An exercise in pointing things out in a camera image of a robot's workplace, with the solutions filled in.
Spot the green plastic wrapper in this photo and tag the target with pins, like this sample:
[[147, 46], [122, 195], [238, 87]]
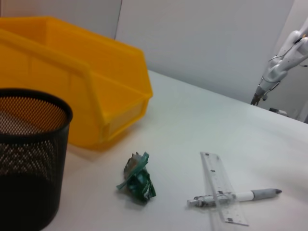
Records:
[[139, 180]]

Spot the white humanoid robot arm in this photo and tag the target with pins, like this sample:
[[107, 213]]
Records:
[[284, 62]]

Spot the transparent plastic ruler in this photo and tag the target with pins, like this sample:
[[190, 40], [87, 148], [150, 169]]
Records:
[[216, 173]]

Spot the white grey pen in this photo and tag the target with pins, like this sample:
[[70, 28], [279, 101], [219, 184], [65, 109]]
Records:
[[243, 196]]

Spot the black mesh pen cup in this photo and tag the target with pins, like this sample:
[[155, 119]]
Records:
[[31, 168]]

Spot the yellow plastic bin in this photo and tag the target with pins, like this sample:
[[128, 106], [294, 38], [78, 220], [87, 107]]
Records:
[[96, 79]]

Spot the small black box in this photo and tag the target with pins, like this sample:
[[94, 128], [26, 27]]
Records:
[[278, 111]]

